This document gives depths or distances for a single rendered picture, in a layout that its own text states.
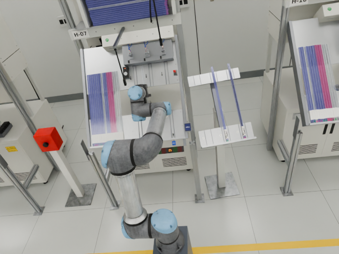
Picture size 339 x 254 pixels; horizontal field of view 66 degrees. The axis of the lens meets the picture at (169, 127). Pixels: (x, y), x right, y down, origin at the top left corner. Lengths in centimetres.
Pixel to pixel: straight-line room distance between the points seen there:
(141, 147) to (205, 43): 262
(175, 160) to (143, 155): 130
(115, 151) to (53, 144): 113
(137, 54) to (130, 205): 102
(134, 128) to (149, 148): 76
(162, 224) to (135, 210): 14
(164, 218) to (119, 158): 40
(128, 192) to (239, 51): 280
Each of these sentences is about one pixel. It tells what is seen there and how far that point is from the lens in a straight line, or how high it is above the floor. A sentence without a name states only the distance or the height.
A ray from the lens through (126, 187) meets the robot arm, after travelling 117.
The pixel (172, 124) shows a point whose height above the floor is 79.
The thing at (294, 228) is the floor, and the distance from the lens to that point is 221.
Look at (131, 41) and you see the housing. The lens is 185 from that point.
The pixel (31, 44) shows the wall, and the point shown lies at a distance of 396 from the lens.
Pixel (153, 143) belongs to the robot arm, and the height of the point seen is 116.
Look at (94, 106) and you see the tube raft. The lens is 189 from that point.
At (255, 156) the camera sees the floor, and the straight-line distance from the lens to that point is 261.
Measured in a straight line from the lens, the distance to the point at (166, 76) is 181.
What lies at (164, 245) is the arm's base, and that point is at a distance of 140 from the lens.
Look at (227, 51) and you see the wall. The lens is 360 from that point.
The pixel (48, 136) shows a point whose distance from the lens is 210.
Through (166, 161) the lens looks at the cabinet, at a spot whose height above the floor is 19.
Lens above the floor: 186
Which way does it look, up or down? 38 degrees down
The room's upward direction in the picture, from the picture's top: 11 degrees counter-clockwise
